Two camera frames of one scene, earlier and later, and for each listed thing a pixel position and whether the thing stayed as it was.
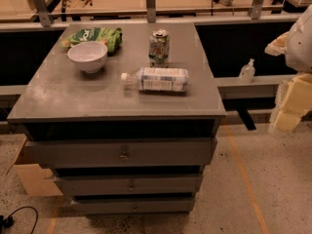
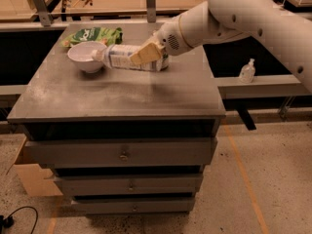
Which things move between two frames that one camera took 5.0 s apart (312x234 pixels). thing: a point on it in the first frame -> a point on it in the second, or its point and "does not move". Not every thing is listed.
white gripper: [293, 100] -> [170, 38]
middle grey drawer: [127, 184] does not move
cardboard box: [34, 180] does not move
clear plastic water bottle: [158, 79] -> [119, 57]
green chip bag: [112, 37] does not move
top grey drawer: [120, 152] does not move
